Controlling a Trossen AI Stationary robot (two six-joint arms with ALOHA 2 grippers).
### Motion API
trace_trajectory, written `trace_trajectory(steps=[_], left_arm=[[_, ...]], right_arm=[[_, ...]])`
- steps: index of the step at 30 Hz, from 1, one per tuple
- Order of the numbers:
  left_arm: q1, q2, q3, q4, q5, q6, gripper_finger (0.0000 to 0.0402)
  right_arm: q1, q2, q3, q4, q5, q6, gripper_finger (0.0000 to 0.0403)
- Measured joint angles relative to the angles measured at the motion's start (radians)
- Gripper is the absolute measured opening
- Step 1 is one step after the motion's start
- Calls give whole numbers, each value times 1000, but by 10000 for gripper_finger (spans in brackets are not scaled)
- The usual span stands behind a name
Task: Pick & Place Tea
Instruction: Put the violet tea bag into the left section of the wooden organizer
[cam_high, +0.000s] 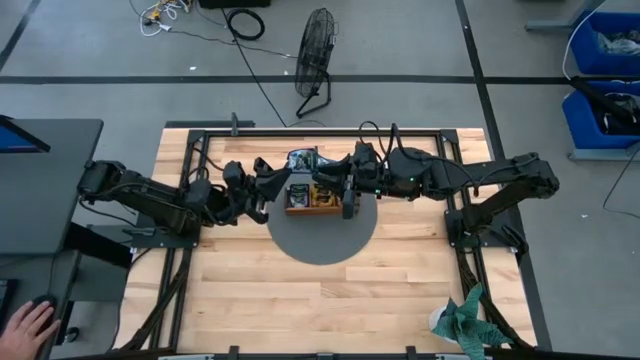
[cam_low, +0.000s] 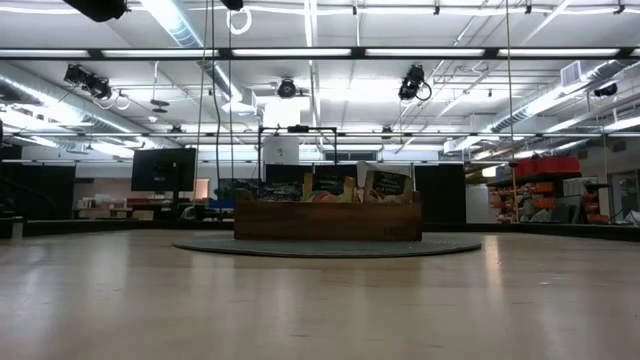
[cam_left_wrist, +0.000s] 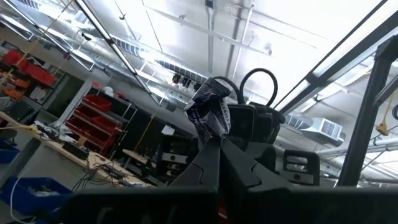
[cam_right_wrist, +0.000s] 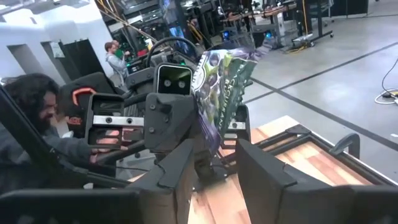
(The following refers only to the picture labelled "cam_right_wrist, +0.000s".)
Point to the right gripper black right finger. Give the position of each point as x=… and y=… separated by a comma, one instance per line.
x=261, y=174

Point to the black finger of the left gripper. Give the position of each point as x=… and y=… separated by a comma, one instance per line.
x=208, y=168
x=171, y=121

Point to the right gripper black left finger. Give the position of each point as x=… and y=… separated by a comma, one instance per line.
x=177, y=168

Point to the dark blue tea packet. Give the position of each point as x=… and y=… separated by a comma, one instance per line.
x=224, y=81

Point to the black chair orange accent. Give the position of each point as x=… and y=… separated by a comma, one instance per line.
x=87, y=84

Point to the person's hand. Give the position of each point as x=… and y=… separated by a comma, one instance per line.
x=102, y=155

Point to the wooden top table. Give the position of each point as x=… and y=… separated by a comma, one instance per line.
x=295, y=132

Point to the dark-haired seated person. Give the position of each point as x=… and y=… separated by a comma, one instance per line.
x=25, y=133

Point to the black rolling workstation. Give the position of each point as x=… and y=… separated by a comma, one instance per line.
x=318, y=18

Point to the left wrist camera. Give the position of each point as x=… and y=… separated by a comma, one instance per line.
x=174, y=79

